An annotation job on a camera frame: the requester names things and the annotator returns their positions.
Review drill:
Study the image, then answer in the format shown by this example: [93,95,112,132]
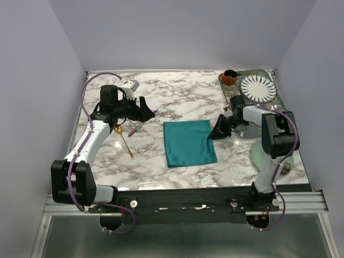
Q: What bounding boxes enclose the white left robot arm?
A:
[51,80,155,212]

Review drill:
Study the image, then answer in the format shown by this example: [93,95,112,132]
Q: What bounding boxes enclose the white striped plate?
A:
[240,75,277,103]

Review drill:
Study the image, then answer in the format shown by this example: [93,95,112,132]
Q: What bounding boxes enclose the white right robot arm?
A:
[208,95,300,211]

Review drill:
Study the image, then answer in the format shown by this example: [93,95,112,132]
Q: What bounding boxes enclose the aluminium frame rail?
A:
[44,192,328,216]

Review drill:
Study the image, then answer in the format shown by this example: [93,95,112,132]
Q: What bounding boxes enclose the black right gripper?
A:
[207,114,247,141]

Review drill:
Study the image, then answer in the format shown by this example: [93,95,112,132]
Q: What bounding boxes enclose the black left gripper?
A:
[114,94,155,122]

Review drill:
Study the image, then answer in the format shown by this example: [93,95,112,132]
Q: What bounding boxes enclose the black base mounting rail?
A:
[89,187,279,224]

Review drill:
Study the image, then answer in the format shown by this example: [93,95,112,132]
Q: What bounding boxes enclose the teal cloth napkin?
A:
[163,120,217,168]

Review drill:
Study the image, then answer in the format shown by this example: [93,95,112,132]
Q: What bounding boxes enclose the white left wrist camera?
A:
[122,80,140,101]

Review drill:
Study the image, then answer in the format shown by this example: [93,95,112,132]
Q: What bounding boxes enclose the mint green floral plate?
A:
[251,139,294,177]

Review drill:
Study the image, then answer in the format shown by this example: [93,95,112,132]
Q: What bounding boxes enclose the gold spoon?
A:
[114,124,134,160]

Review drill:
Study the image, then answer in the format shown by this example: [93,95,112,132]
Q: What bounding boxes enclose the orange black cup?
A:
[218,70,238,85]

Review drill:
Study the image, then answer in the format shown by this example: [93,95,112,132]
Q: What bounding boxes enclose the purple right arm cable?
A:
[252,104,300,231]

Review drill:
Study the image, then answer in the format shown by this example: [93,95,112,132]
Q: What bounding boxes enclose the iridescent rainbow knife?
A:
[128,122,144,138]

